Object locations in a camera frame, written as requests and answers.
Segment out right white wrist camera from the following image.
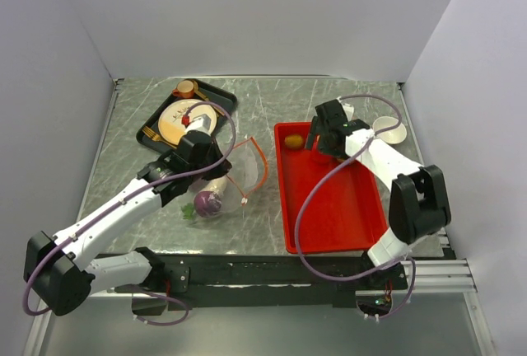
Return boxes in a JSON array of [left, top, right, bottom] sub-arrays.
[[340, 101, 355, 121]]

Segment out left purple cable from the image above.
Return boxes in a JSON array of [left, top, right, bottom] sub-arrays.
[[22, 101, 236, 316]]

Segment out purple onion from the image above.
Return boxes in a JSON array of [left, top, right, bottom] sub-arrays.
[[194, 190, 222, 218]]

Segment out white radish with leaves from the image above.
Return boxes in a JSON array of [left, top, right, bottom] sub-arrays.
[[180, 176, 227, 220]]

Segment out white bowl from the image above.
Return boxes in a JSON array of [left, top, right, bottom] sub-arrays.
[[372, 116, 408, 145]]

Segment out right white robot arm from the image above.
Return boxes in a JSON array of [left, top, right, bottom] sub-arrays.
[[294, 96, 451, 288]]

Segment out cream and orange plate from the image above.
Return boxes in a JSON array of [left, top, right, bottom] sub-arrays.
[[158, 99, 217, 145]]

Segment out orange cup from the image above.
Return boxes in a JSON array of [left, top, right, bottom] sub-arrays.
[[172, 79, 196, 99]]

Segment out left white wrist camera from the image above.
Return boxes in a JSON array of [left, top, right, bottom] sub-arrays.
[[181, 113, 217, 135]]

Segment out aluminium frame rail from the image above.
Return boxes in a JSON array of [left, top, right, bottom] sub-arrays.
[[40, 230, 478, 297]]

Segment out gold fork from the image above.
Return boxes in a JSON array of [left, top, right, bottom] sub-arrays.
[[142, 126, 172, 147]]

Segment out clear zip bag orange zipper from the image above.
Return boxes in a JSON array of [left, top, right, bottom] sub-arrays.
[[185, 137, 268, 221]]

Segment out red apple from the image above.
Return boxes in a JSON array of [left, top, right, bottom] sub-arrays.
[[310, 148, 333, 165]]

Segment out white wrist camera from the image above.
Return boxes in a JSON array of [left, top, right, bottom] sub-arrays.
[[340, 101, 355, 121], [181, 113, 217, 135]]

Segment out dark green tray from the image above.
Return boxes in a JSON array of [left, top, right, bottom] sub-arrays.
[[136, 79, 237, 154]]

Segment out red plastic bin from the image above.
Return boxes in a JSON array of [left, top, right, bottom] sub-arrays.
[[274, 122, 387, 254]]

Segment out brown kiwi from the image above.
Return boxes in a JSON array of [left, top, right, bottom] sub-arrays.
[[284, 134, 305, 150]]

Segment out gold spoon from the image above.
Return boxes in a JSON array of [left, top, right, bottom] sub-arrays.
[[194, 90, 224, 116]]

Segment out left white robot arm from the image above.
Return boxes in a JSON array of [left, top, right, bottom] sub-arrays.
[[22, 130, 231, 316]]

